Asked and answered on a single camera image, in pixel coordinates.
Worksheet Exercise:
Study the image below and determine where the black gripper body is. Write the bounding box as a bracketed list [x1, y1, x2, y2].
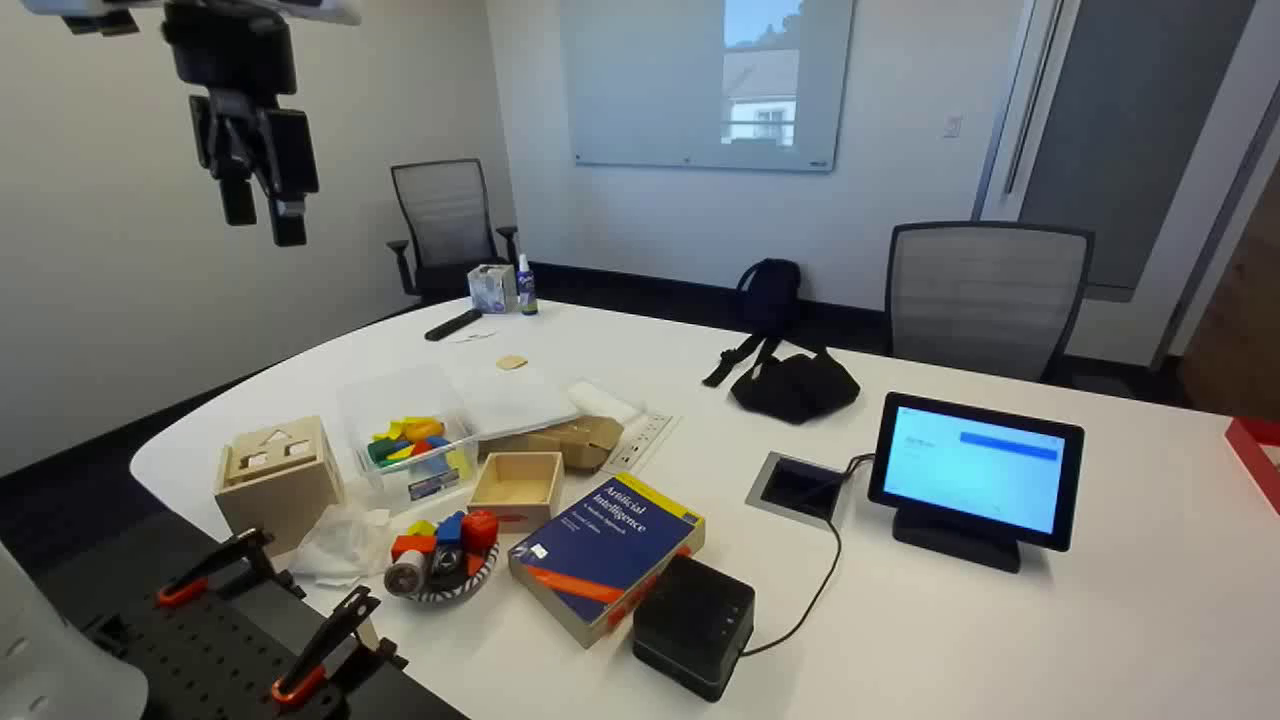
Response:
[159, 0, 304, 121]

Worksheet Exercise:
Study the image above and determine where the mesh office chair with armrests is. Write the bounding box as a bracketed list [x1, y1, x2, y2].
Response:
[386, 152, 524, 305]

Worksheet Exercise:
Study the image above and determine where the black remote control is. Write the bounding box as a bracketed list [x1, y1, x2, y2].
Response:
[420, 305, 489, 345]

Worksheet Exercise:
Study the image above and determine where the clear tissue box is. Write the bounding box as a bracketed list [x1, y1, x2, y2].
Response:
[463, 260, 521, 320]

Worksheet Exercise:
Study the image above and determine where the small blue spray bottle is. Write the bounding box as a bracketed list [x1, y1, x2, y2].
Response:
[511, 247, 543, 320]

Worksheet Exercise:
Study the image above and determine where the clear bin of coloured blocks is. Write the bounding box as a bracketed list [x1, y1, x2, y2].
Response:
[336, 374, 483, 510]

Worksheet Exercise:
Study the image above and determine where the wooden shape sorter box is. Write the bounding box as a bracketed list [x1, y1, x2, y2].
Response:
[212, 410, 349, 554]

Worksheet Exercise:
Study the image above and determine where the small open wooden tray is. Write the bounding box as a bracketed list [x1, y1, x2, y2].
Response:
[463, 449, 569, 529]

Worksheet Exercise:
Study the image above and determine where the tan wooden block piece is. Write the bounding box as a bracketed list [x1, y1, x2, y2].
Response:
[483, 410, 629, 479]

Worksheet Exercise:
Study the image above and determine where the bowl of coloured blocks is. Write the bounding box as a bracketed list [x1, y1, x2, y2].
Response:
[381, 506, 509, 609]

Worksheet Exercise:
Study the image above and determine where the clear ruler strip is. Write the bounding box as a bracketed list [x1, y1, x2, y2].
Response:
[601, 408, 675, 479]

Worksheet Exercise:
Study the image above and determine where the blue book with orange stripe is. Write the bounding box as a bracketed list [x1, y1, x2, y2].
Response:
[503, 469, 708, 650]

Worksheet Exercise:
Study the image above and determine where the small black box device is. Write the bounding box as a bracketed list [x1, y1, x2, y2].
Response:
[629, 552, 762, 709]

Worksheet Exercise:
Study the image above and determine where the grey mesh office chair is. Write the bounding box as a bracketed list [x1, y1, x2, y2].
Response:
[879, 216, 1102, 382]

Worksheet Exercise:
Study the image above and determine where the black tablet display on stand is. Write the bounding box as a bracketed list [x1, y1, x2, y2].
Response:
[866, 386, 1087, 574]

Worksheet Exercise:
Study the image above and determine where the glass door with grey panel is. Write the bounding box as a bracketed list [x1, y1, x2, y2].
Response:
[977, 0, 1280, 373]

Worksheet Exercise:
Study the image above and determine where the red box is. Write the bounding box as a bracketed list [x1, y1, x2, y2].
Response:
[1224, 410, 1280, 519]

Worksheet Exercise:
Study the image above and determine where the glass wall whiteboard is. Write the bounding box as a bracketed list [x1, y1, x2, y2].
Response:
[551, 0, 862, 178]

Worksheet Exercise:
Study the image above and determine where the black clamp with orange handle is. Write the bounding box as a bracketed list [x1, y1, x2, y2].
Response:
[148, 523, 308, 615]
[267, 582, 410, 711]

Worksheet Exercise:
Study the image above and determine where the orange handled clamp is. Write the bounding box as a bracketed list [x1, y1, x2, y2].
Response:
[77, 529, 467, 720]

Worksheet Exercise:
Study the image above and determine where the black backpack by wall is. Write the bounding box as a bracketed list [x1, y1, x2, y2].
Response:
[731, 256, 808, 340]

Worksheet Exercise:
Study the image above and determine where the black bag with straps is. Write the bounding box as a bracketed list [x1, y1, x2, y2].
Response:
[701, 326, 866, 429]

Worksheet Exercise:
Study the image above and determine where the table cable port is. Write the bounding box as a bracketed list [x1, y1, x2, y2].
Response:
[744, 449, 856, 529]

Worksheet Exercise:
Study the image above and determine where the black tablet cable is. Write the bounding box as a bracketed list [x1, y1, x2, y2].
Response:
[737, 449, 879, 660]

